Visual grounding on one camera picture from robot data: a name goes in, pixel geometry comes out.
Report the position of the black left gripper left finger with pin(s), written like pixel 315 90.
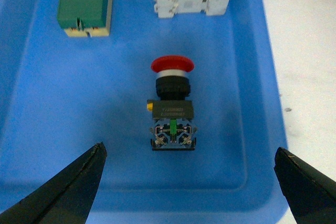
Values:
pixel 65 198

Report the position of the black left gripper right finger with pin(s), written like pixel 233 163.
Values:
pixel 310 194

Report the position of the red emergency stop button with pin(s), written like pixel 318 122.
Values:
pixel 172 113

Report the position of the green knife switch block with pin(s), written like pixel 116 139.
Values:
pixel 85 18

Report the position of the blue plastic tray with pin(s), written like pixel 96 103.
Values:
pixel 61 95

